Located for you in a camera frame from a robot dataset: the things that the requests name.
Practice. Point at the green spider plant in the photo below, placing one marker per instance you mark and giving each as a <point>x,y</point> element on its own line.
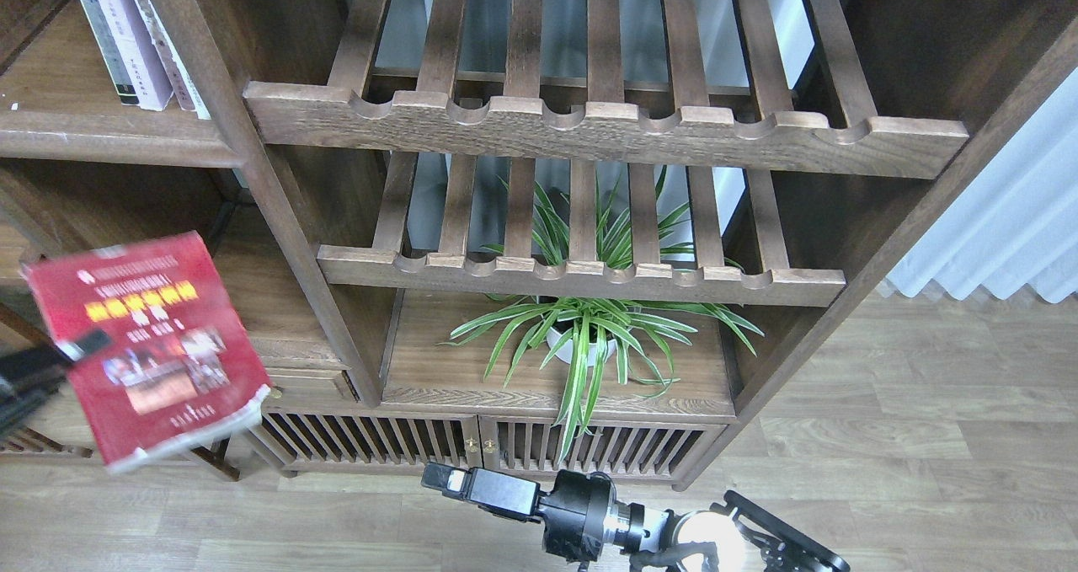
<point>595,332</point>

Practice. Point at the dark wooden bookshelf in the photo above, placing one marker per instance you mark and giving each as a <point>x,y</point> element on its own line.
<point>363,189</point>

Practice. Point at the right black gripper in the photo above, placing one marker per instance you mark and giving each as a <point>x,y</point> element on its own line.
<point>580,514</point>

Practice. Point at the white standing books on shelf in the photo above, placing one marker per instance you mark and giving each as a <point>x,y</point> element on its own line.
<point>184,90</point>

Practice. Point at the red cover book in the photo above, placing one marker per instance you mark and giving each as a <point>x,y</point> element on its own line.
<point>179,371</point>

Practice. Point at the white lavender cover book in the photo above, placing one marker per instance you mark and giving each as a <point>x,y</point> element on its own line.
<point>148,77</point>

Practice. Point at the white curtain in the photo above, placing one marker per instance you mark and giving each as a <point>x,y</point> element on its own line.
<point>1015,226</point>

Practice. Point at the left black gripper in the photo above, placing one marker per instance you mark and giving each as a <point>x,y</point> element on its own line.
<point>30,376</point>

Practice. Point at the black yellow-green cover book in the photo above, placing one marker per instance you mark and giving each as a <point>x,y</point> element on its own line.
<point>112,58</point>

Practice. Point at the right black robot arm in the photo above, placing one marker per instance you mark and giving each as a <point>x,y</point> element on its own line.
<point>718,538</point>

